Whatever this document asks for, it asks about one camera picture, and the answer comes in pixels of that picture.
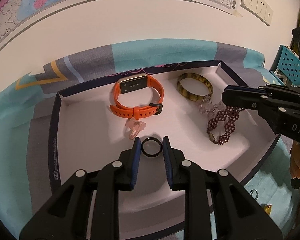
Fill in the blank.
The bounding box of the maroon bead bracelet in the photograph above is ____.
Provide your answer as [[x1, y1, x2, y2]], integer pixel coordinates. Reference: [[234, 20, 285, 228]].
[[206, 106, 245, 145]]

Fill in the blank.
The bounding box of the teal perforated basket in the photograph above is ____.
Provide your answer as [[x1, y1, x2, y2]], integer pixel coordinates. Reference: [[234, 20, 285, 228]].
[[270, 44, 300, 85]]

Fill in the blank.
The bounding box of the white wall switch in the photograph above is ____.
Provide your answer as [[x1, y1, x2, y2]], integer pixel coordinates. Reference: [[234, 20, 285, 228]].
[[264, 4, 274, 26]]

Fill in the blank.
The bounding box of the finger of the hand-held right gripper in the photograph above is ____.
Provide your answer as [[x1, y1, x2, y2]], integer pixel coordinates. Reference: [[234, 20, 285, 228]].
[[221, 91, 300, 128], [225, 84, 300, 98]]

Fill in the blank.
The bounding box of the tortoiseshell bangle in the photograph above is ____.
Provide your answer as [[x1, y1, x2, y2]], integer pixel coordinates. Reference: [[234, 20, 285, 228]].
[[177, 72, 214, 101]]

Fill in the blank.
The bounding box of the orange smartwatch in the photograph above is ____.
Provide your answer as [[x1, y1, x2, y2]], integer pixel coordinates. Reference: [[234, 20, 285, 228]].
[[110, 75, 165, 119]]

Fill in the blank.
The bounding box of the black ring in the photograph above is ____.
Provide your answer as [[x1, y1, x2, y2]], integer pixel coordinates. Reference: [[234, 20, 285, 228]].
[[142, 137, 163, 157]]

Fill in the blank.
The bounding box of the teal and grey printed blanket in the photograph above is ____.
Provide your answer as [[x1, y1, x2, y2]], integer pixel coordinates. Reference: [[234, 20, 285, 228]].
[[0, 39, 298, 240]]

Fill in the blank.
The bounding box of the dark blue shallow box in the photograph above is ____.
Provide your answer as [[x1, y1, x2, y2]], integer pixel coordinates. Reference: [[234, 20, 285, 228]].
[[49, 60, 282, 240]]

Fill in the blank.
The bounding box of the pink hair clip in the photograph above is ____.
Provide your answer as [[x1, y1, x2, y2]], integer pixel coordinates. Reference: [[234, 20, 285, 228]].
[[126, 119, 147, 140]]

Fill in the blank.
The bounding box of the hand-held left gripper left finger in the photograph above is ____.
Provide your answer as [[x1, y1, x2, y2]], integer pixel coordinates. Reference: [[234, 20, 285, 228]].
[[19, 137, 143, 240]]

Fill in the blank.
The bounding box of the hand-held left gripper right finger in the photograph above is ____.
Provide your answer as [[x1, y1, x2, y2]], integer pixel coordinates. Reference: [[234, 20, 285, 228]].
[[162, 136, 283, 240]]

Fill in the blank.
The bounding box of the person's right hand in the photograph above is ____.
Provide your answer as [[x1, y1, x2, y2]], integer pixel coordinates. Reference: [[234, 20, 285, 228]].
[[290, 140, 300, 180]]

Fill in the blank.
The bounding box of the clear crystal bracelet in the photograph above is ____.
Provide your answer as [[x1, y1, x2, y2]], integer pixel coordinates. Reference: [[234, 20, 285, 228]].
[[195, 95, 227, 115]]

